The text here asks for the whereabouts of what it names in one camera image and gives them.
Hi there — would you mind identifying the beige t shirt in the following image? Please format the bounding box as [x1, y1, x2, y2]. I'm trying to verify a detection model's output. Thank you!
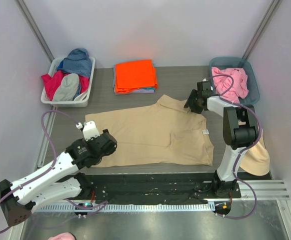
[85, 95, 214, 168]

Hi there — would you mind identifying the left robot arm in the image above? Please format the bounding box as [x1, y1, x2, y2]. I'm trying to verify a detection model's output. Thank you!
[0, 129, 117, 227]

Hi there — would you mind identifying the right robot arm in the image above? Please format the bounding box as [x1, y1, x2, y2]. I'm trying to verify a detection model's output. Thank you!
[184, 81, 261, 198]

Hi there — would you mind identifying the pink crumpled t shirt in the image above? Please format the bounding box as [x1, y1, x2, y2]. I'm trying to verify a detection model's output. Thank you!
[211, 67, 249, 103]

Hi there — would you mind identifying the white laundry basket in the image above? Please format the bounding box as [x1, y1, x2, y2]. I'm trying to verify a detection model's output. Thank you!
[40, 56, 97, 108]

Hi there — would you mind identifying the teal plastic basin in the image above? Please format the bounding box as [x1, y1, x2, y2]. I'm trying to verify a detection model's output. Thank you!
[209, 56, 260, 105]

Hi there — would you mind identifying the grey garment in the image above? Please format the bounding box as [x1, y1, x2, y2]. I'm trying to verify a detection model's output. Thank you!
[52, 73, 81, 102]

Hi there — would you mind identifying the orange folded t shirt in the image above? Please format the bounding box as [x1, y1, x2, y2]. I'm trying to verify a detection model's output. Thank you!
[115, 59, 158, 93]

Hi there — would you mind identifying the magenta garment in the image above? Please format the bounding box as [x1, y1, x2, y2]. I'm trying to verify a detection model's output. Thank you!
[41, 70, 90, 101]

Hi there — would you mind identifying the beige bucket hat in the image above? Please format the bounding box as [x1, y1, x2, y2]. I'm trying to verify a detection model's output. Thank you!
[240, 132, 270, 176]

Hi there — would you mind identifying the pink object bottom edge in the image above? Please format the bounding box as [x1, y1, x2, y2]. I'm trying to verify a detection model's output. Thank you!
[48, 232, 76, 240]

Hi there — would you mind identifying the blue patterned garment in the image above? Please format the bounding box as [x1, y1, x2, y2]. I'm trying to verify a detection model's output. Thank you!
[57, 48, 93, 78]

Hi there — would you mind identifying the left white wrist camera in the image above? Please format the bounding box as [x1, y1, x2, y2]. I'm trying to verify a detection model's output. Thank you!
[76, 120, 100, 141]

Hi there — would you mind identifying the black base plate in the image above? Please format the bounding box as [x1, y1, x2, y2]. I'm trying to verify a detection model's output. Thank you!
[75, 172, 242, 205]

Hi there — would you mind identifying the aluminium rail frame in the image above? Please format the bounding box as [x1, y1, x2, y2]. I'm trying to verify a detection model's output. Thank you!
[16, 180, 291, 203]

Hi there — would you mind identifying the white slotted cable duct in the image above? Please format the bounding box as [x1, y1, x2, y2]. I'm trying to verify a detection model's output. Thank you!
[37, 202, 215, 213]

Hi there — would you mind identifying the right aluminium corner post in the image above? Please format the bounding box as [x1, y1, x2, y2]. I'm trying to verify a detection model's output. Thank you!
[241, 0, 283, 60]

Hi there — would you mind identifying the aluminium corner post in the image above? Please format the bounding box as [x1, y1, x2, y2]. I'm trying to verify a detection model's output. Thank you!
[15, 0, 55, 62]
[241, 0, 283, 60]

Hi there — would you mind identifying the left aluminium corner post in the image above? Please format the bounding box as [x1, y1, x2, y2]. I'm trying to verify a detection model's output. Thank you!
[15, 0, 55, 62]

